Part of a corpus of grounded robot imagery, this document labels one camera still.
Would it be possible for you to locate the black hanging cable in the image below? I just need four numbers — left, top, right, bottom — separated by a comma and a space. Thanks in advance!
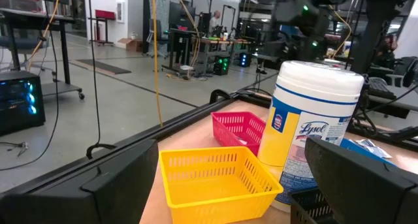
85, 0, 118, 160

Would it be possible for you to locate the cardboard box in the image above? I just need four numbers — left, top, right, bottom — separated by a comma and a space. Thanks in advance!
116, 37, 144, 52

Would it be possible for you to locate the black device with blue lights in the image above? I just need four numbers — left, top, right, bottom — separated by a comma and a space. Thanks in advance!
238, 52, 253, 68

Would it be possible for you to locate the black aluminium table frame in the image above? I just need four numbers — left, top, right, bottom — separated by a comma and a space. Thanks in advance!
0, 88, 418, 202

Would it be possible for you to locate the black plastic basket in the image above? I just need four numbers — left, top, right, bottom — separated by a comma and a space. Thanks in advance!
289, 187, 339, 224

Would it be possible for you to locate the wooden top desk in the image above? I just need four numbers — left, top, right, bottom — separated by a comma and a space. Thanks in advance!
161, 27, 252, 76

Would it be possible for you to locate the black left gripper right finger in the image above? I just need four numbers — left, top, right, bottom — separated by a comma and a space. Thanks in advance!
304, 136, 418, 224

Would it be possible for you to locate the black monitor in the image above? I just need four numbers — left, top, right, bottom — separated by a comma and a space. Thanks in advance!
168, 1, 197, 31

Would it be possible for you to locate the dark floor mat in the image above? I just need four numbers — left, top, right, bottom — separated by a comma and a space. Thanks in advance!
69, 58, 132, 76

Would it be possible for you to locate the blue plastic basket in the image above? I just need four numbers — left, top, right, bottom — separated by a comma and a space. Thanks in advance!
339, 138, 398, 168

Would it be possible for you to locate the white wall panel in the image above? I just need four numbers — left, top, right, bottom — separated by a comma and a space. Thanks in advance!
116, 0, 125, 24

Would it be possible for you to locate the red bin on stand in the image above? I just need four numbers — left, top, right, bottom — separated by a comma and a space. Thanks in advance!
88, 8, 117, 46

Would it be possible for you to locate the person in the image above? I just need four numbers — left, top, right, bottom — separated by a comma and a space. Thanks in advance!
372, 33, 400, 70
208, 10, 223, 35

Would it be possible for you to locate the white disinfecting wipes canister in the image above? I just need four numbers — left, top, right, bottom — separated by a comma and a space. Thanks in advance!
257, 59, 365, 214

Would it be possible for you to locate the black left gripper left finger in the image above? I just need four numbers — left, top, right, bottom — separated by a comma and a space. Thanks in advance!
0, 138, 160, 224

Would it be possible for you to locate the dark partition panel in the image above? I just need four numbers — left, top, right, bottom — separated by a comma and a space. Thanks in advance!
142, 0, 153, 54

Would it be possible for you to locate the computer tower with blue fans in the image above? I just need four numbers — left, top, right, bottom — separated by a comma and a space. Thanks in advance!
0, 70, 46, 136

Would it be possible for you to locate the red plastic basket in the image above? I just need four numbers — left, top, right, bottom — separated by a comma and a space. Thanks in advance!
210, 111, 267, 157

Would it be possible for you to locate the yellow hanging cable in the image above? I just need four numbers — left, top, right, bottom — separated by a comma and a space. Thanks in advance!
150, 0, 164, 127
26, 0, 63, 71

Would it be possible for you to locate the computer tower with green lights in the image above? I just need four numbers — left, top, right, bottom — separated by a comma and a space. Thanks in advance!
214, 54, 231, 76

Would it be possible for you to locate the black wheeled cart table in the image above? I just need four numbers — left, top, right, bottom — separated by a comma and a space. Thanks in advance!
0, 7, 86, 101

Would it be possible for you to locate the yellow plastic basket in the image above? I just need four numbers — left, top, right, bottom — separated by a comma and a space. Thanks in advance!
159, 146, 284, 224

